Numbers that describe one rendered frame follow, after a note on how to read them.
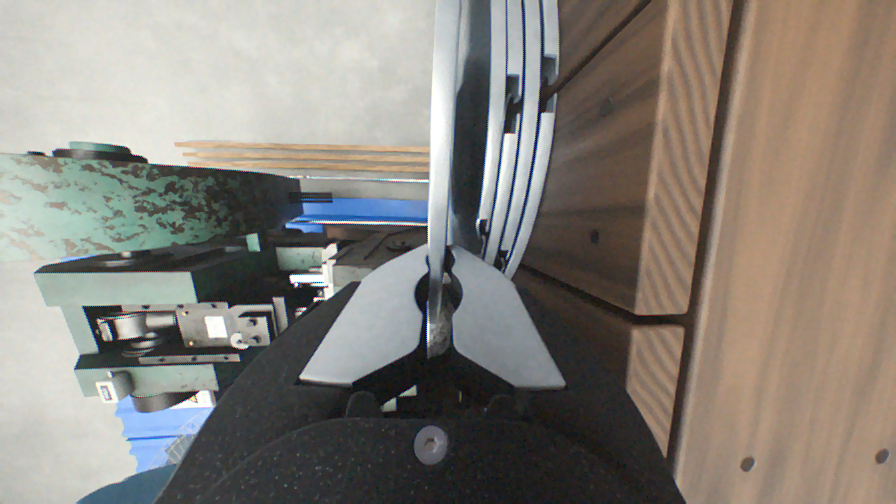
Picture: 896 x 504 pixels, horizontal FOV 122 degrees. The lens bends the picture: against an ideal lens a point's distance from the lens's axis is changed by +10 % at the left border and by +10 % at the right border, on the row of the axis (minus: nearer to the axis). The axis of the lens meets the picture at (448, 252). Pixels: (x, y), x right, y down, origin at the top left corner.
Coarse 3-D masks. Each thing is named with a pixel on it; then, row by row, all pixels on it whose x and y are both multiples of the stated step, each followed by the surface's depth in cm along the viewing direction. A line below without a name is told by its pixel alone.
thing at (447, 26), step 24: (456, 0) 8; (456, 24) 8; (456, 48) 8; (456, 72) 8; (432, 96) 8; (432, 120) 8; (432, 144) 8; (432, 168) 9; (432, 192) 9; (432, 216) 9; (432, 240) 10; (432, 264) 11; (432, 288) 12; (432, 312) 14
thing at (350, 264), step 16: (336, 224) 114; (352, 224) 115; (368, 224) 117; (368, 240) 80; (384, 240) 84; (400, 240) 73; (416, 240) 85; (336, 256) 58; (352, 256) 60; (368, 256) 63; (384, 256) 63; (336, 272) 53; (352, 272) 54; (368, 272) 54
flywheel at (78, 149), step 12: (72, 144) 65; (84, 144) 65; (96, 144) 66; (108, 144) 68; (60, 156) 63; (72, 156) 63; (84, 156) 64; (96, 156) 65; (108, 156) 66; (120, 156) 68; (132, 156) 70
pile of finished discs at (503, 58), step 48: (480, 0) 16; (528, 0) 12; (480, 48) 16; (528, 48) 11; (480, 96) 16; (528, 96) 12; (480, 144) 16; (528, 144) 12; (480, 192) 16; (528, 192) 15; (480, 240) 16
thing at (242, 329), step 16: (240, 304) 75; (256, 304) 76; (272, 304) 76; (192, 320) 75; (208, 320) 75; (224, 320) 76; (240, 320) 73; (256, 320) 73; (272, 320) 77; (192, 336) 76; (208, 336) 77; (224, 336) 77; (240, 336) 76; (256, 336) 75; (272, 336) 77
